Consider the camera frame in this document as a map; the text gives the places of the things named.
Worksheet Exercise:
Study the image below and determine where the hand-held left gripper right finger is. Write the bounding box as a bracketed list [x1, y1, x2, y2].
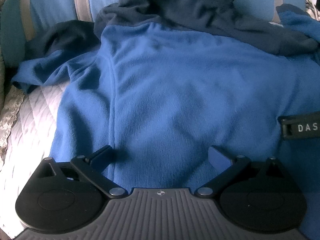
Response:
[195, 145, 284, 199]

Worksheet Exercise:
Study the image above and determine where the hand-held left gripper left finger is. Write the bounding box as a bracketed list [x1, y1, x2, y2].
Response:
[37, 145, 128, 199]

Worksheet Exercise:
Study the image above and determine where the blue and navy fleece jacket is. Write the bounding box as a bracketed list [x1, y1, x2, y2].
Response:
[11, 0, 320, 240]

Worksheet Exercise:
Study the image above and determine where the beige floral curtain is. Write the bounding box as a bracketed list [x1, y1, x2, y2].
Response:
[0, 0, 27, 167]

